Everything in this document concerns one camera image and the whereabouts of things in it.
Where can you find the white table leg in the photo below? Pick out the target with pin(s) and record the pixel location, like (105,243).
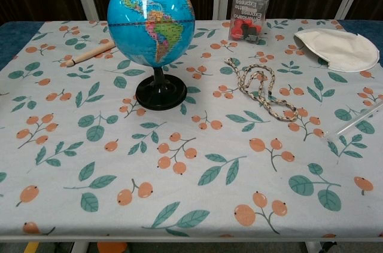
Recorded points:
(313,247)
(80,247)

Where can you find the clear plastic coffee capsule box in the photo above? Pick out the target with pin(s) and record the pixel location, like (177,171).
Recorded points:
(249,10)

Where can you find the white round cloth pad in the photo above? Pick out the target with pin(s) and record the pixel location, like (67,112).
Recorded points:
(344,49)

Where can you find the wooden stick with dark tip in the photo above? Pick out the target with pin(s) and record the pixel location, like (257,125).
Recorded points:
(89,54)

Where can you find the orange object under table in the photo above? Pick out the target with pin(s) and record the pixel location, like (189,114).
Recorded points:
(112,247)

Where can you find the floral fruit print tablecloth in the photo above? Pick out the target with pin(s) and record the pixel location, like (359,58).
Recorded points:
(191,160)

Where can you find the blue globe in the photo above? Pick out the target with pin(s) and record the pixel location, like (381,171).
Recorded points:
(140,40)

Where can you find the clear plastic tube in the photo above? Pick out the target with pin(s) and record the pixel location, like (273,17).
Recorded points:
(350,126)

